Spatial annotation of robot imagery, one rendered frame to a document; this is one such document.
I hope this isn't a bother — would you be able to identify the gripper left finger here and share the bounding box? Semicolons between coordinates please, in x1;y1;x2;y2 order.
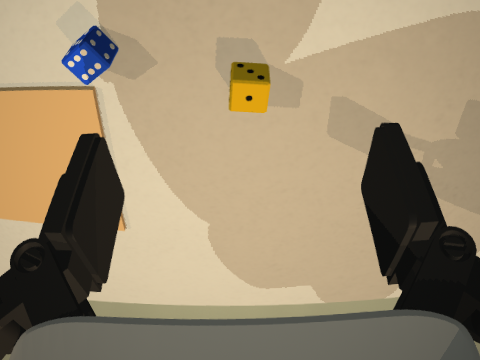
0;133;125;360

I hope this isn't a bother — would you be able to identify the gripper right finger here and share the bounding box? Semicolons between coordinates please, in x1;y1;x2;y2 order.
361;123;480;344

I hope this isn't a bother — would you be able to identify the blue die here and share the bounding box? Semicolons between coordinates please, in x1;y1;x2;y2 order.
61;25;118;85

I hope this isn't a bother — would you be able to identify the orange mat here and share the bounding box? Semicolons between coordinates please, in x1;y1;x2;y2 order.
0;86;105;223

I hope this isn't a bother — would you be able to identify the yellow die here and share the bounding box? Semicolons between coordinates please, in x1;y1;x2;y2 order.
229;62;270;113

